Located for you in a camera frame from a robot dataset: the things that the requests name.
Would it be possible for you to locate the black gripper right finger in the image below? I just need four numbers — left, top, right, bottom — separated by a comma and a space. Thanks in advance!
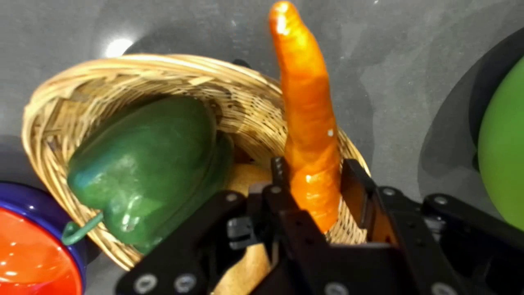
341, 159, 524, 295

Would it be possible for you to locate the green plastic bowl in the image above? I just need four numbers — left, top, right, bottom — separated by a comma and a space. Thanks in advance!
476, 54, 524, 233

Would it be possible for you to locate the small wicker basket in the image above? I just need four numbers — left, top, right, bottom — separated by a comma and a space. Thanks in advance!
20, 51, 373, 295

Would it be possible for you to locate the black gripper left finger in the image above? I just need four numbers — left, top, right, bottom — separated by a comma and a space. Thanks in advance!
115, 156, 350, 295

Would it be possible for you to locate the green toy pepper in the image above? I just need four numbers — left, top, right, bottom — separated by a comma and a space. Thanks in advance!
59, 95, 234, 256

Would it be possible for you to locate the orange toy carrot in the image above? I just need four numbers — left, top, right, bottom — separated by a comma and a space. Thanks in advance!
265, 0, 345, 236

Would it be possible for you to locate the red bowl blue rim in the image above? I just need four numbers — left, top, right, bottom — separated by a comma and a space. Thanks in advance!
0, 181, 87, 295

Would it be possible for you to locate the tan toy bread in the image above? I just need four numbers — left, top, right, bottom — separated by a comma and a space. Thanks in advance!
211, 161, 275, 295

